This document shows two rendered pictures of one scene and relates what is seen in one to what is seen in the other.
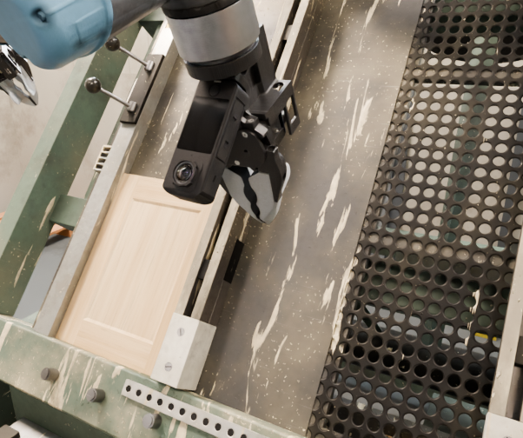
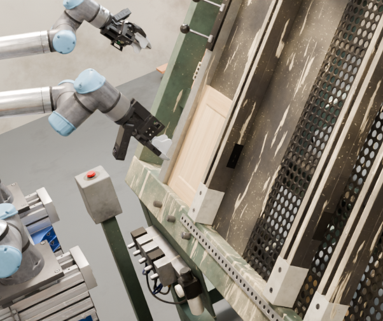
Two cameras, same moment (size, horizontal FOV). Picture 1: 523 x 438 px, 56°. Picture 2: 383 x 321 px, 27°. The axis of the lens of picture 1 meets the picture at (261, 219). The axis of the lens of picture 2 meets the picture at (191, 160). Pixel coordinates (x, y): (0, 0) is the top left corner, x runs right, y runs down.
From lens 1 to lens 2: 1.94 m
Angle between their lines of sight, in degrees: 42
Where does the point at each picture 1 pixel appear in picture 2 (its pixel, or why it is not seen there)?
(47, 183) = (175, 82)
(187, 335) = (201, 195)
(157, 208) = (214, 113)
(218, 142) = (121, 142)
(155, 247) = (209, 138)
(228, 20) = (111, 113)
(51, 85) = not seen: outside the picture
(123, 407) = (180, 227)
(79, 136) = (196, 46)
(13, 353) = (148, 189)
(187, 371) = (201, 214)
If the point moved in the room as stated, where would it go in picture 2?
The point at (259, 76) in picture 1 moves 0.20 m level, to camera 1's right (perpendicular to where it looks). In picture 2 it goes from (140, 116) to (196, 123)
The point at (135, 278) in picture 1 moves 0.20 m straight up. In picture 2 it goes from (199, 156) to (185, 107)
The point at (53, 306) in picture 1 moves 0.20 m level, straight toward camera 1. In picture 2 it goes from (166, 165) to (154, 195)
